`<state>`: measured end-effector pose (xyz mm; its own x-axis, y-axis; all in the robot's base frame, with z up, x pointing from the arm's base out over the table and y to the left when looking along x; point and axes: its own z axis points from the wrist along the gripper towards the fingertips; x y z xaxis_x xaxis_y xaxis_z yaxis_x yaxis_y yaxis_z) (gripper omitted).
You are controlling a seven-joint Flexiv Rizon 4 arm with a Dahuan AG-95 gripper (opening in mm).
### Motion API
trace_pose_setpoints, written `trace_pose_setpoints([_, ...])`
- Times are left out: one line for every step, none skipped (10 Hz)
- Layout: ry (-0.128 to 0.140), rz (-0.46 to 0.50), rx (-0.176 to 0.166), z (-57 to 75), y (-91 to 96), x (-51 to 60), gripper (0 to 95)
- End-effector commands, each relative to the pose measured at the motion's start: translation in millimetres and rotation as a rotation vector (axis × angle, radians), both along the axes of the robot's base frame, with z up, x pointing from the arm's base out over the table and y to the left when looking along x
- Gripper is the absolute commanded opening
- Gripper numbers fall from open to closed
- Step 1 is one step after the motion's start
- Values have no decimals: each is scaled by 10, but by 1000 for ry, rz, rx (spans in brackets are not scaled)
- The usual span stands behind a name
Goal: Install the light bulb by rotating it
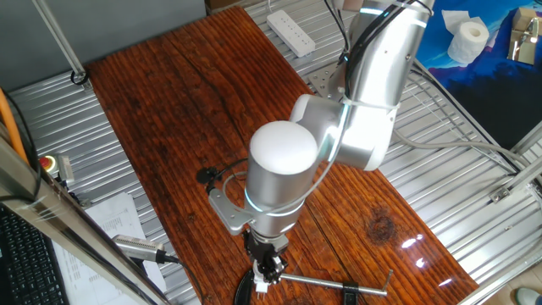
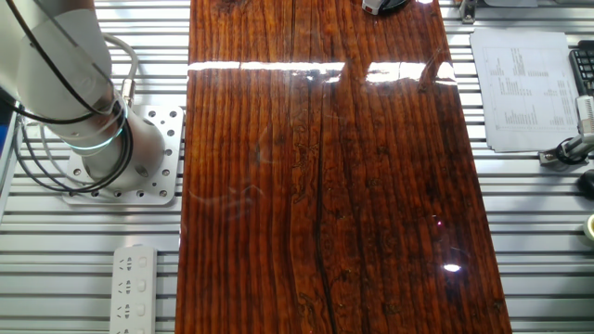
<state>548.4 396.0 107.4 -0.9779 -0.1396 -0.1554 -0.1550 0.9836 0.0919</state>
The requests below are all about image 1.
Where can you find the orange pole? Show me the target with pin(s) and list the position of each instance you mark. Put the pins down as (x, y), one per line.
(9, 127)

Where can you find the white power strip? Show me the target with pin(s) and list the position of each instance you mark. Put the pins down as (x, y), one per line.
(292, 31)

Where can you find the wide shiny metal frame bar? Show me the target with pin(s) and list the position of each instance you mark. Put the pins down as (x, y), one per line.
(63, 224)

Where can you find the white lamp socket adapter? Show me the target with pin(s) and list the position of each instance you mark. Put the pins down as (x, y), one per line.
(260, 289)

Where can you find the thin aluminium frame strut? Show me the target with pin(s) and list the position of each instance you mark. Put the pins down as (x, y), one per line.
(59, 40)

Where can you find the blue mountain picture backdrop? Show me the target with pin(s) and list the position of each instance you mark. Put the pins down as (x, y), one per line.
(487, 106)

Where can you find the brown wooden board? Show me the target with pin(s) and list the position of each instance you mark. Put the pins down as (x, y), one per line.
(169, 106)

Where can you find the aluminium frame profile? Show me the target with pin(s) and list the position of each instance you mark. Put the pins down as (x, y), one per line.
(529, 140)
(521, 180)

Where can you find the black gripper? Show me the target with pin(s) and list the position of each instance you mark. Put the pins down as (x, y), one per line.
(256, 247)

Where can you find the printed paper sheets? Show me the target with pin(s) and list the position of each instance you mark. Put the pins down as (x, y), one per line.
(114, 216)

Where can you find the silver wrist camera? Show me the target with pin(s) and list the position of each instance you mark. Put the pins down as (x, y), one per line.
(228, 214)

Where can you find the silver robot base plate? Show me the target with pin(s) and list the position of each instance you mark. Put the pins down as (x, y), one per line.
(319, 80)

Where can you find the white toilet paper roll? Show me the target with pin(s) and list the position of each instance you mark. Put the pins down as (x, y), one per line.
(468, 42)

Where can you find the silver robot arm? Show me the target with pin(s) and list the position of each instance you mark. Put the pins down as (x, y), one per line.
(279, 182)

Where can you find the ribbed silver exterior camera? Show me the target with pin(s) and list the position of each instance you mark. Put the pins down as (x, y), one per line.
(135, 247)

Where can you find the red emergency stop button box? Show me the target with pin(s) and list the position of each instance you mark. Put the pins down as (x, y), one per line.
(50, 163)

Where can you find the black keyboard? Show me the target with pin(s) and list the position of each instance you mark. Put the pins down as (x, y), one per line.
(25, 262)

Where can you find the grey shoe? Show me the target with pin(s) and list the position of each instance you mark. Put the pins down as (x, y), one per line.
(529, 296)

